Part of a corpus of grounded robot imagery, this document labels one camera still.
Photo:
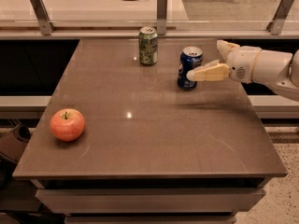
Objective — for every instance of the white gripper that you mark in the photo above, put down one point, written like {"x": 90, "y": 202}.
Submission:
{"x": 243, "y": 64}

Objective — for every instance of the blue pepsi can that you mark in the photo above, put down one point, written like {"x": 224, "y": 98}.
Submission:
{"x": 190, "y": 58}

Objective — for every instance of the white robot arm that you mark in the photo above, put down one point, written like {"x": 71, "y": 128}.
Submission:
{"x": 276, "y": 70}

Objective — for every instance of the green soda can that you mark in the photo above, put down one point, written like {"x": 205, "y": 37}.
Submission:
{"x": 148, "y": 46}

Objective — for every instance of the red apple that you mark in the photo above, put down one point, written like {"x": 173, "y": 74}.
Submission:
{"x": 67, "y": 124}

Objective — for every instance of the grey upper drawer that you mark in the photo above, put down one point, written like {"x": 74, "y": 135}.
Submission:
{"x": 133, "y": 201}

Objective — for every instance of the grey drawer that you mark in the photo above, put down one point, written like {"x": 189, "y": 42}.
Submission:
{"x": 152, "y": 220}
{"x": 133, "y": 201}

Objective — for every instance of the grey lower drawer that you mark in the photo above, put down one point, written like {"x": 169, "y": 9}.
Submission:
{"x": 152, "y": 220}

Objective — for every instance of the right metal railing bracket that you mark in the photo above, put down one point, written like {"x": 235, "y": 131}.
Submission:
{"x": 275, "y": 26}

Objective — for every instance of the metal railing bracket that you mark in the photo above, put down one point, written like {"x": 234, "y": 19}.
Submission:
{"x": 275, "y": 26}
{"x": 161, "y": 16}
{"x": 44, "y": 23}

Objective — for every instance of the middle metal railing bracket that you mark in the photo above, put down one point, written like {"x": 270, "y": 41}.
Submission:
{"x": 161, "y": 16}

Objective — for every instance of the left metal railing bracket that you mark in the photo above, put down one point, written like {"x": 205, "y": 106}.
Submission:
{"x": 44, "y": 23}

